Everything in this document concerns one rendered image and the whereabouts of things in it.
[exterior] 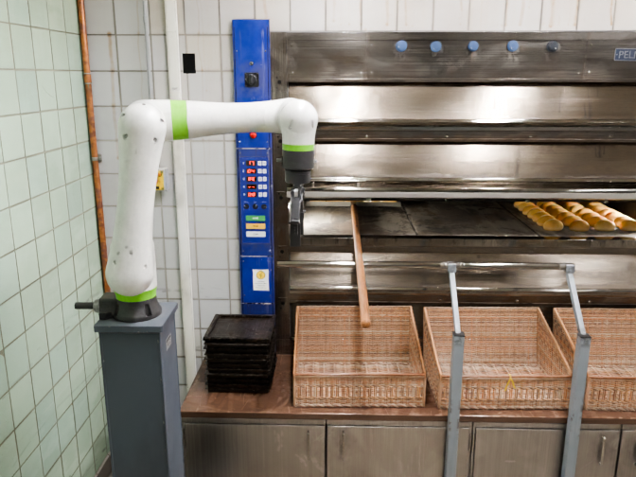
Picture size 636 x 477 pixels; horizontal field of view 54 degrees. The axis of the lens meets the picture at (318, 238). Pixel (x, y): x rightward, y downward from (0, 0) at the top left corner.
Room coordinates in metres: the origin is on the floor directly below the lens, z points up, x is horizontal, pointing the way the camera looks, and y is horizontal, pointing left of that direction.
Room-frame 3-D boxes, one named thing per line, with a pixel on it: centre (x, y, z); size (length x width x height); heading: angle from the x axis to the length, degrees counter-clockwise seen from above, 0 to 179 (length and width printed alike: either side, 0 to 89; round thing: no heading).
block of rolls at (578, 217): (3.24, -1.35, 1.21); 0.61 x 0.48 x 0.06; 178
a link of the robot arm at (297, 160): (1.81, 0.06, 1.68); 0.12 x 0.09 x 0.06; 87
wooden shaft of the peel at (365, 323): (2.61, -0.17, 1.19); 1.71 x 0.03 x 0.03; 178
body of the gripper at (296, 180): (1.81, 0.06, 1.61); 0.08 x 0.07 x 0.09; 177
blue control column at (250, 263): (3.78, 0.26, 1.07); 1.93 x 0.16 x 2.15; 178
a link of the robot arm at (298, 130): (1.81, 0.06, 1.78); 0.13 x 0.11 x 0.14; 13
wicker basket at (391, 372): (2.57, -0.17, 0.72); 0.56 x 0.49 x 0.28; 90
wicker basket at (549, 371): (2.55, -0.77, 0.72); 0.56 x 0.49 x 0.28; 90
